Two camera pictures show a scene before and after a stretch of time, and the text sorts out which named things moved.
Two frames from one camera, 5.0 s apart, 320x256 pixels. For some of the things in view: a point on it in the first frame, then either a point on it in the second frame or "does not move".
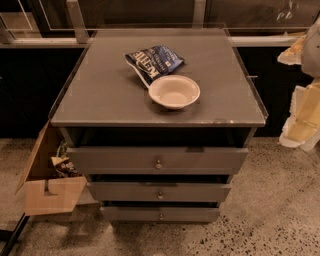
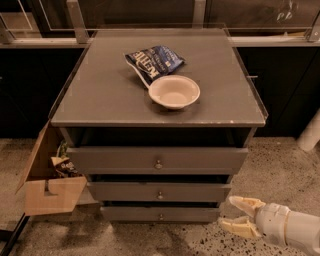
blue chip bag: (151, 61) does not move
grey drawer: (158, 191) does not move
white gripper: (312, 53) to (271, 221)
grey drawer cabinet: (158, 120) does not move
